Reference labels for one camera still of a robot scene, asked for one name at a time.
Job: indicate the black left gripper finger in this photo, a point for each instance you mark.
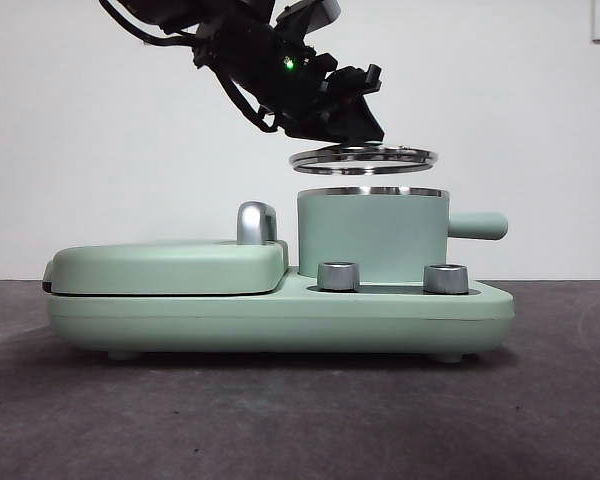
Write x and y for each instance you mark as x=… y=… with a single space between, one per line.
x=355 y=122
x=302 y=127

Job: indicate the glass lid with green knob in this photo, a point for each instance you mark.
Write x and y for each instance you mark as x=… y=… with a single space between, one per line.
x=330 y=170

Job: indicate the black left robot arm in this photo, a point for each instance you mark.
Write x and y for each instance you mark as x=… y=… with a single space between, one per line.
x=250 y=50

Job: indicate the silver control knob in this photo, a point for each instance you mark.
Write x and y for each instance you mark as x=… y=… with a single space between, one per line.
x=445 y=279
x=337 y=276

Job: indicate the mint green hinged griddle cover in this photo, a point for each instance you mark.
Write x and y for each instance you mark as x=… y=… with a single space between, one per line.
x=165 y=270

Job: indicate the mint green cooker base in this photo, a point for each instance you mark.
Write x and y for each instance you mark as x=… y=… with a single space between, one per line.
x=280 y=325

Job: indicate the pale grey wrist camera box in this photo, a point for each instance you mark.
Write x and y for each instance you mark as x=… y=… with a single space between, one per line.
x=325 y=10

